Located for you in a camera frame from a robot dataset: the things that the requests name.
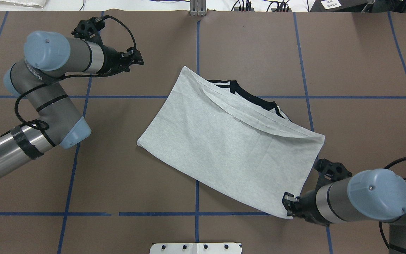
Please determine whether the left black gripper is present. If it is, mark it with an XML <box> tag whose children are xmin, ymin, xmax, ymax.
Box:
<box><xmin>100</xmin><ymin>46</ymin><xmax>144</xmax><ymax>74</ymax></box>

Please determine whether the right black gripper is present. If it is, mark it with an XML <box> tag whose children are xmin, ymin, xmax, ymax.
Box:
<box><xmin>282</xmin><ymin>190</ymin><xmax>321</xmax><ymax>224</ymax></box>

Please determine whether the grey cartoon print t-shirt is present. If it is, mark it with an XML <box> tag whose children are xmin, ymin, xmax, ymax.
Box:
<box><xmin>137</xmin><ymin>66</ymin><xmax>325</xmax><ymax>219</ymax></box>

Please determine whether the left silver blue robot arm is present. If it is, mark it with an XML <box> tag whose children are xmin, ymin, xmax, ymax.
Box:
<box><xmin>0</xmin><ymin>31</ymin><xmax>144</xmax><ymax>179</ymax></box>

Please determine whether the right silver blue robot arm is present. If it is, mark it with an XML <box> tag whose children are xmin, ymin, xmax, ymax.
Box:
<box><xmin>282</xmin><ymin>169</ymin><xmax>406</xmax><ymax>254</ymax></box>

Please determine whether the clear plastic bag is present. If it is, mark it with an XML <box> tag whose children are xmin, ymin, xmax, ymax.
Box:
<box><xmin>0</xmin><ymin>0</ymin><xmax>48</xmax><ymax>8</ymax></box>

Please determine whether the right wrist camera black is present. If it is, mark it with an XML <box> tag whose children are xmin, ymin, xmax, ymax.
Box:
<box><xmin>314</xmin><ymin>159</ymin><xmax>353</xmax><ymax>191</ymax></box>

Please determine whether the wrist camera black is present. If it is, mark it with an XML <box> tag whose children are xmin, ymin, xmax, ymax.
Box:
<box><xmin>314</xmin><ymin>159</ymin><xmax>353</xmax><ymax>191</ymax></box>
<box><xmin>71</xmin><ymin>17</ymin><xmax>106</xmax><ymax>46</ymax></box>

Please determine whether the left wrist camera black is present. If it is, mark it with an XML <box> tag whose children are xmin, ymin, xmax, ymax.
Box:
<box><xmin>71</xmin><ymin>17</ymin><xmax>106</xmax><ymax>46</ymax></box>

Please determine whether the aluminium frame post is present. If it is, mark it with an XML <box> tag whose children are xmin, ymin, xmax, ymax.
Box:
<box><xmin>189</xmin><ymin>0</ymin><xmax>207</xmax><ymax>17</ymax></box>

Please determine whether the white camera stand post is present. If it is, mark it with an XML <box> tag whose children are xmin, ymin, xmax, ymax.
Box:
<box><xmin>149</xmin><ymin>242</ymin><xmax>243</xmax><ymax>254</ymax></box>

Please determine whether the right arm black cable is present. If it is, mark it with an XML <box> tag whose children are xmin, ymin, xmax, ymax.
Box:
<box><xmin>379</xmin><ymin>153</ymin><xmax>406</xmax><ymax>254</ymax></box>

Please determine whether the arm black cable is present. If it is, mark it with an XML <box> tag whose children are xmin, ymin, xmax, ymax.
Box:
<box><xmin>379</xmin><ymin>153</ymin><xmax>406</xmax><ymax>254</ymax></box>
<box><xmin>14</xmin><ymin>15</ymin><xmax>137</xmax><ymax>149</ymax></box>

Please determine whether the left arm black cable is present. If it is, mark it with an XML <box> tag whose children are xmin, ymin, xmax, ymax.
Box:
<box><xmin>14</xmin><ymin>15</ymin><xmax>137</xmax><ymax>149</ymax></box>

